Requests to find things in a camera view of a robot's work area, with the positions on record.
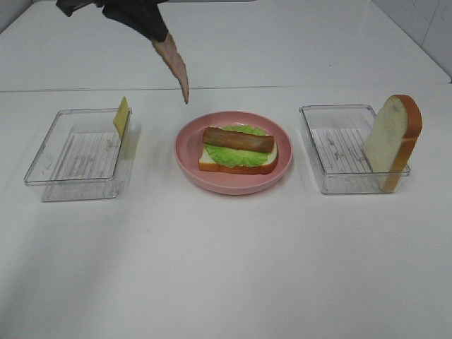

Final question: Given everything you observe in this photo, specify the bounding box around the long bacon strip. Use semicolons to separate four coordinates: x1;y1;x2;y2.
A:
202;127;275;153

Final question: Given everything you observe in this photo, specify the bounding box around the pink round plate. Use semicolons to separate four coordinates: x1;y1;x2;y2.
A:
174;111;293;195

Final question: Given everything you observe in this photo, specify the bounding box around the toast bread slice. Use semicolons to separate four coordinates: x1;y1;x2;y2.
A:
364;95;423;193
198;124;279;176

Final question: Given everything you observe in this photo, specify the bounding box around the yellow cheese slice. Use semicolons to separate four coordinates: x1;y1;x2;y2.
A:
113;97;130;140

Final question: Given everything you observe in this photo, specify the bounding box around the green lettuce leaf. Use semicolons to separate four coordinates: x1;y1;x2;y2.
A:
203;124;277;169

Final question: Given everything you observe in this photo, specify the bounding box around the clear plastic bread tray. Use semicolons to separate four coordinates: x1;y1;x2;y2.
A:
299;104;410;194

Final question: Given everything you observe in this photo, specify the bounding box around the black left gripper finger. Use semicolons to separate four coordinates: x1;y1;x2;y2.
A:
102;1;168;42
56;0;92;16

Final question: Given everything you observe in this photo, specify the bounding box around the short bacon strip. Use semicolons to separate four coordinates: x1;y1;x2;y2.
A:
152;33;190;104

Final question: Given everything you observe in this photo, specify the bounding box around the upright toast bread slice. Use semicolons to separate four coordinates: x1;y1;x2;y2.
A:
364;95;423;193

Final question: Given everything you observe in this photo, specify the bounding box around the clear plastic ingredient tray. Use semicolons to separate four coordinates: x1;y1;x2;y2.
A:
24;108;131;202

